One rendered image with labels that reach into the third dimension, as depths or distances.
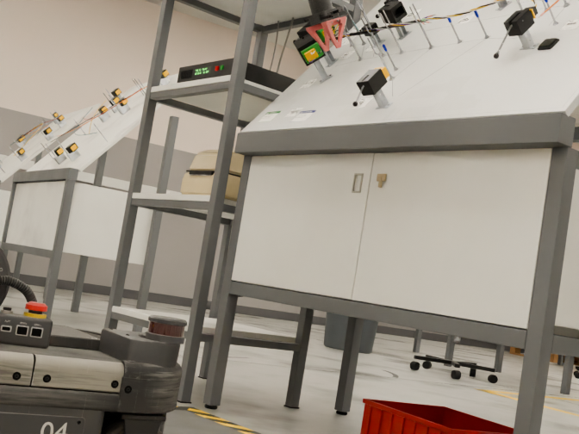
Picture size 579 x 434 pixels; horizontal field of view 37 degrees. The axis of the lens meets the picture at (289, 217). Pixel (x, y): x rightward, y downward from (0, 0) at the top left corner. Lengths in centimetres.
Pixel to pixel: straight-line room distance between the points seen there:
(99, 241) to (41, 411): 366
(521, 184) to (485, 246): 16
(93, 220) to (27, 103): 455
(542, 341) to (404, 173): 59
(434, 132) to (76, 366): 108
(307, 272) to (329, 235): 13
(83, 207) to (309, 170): 271
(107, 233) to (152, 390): 362
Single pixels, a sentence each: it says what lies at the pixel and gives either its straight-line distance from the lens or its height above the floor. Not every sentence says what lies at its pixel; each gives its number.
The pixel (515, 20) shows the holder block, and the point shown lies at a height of 114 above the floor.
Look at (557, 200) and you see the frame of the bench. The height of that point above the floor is 68.
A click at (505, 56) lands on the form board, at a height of 107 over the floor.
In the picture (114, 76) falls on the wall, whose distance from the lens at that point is 982.
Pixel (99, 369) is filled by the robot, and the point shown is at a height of 23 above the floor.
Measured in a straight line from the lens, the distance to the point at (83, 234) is 505.
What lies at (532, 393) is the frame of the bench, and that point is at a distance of 191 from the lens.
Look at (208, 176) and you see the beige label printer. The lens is 291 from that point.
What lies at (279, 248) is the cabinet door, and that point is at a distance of 255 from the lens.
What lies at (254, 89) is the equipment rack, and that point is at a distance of 288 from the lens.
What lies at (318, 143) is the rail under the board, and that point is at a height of 82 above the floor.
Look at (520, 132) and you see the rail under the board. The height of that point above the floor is 83.
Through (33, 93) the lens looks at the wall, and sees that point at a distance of 953.
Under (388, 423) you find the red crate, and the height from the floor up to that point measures 10.
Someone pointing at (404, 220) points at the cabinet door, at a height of 62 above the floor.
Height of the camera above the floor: 41
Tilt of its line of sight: 5 degrees up
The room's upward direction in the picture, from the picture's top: 9 degrees clockwise
